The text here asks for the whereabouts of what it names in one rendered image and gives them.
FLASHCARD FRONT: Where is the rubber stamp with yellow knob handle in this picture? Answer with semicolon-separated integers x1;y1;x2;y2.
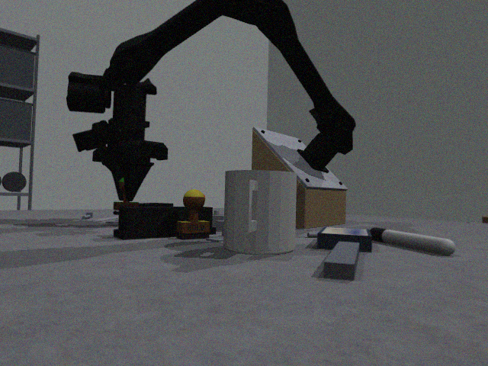
176;189;210;239

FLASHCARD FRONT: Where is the grey mug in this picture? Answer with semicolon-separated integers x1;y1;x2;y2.
223;170;297;255

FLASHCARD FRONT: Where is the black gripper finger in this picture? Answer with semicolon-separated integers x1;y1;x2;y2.
117;160;154;201
102;162;124;201

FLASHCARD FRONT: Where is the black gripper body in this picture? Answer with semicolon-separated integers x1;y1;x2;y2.
92;111;168;162

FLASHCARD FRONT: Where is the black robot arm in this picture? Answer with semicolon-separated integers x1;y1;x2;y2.
66;0;356;173

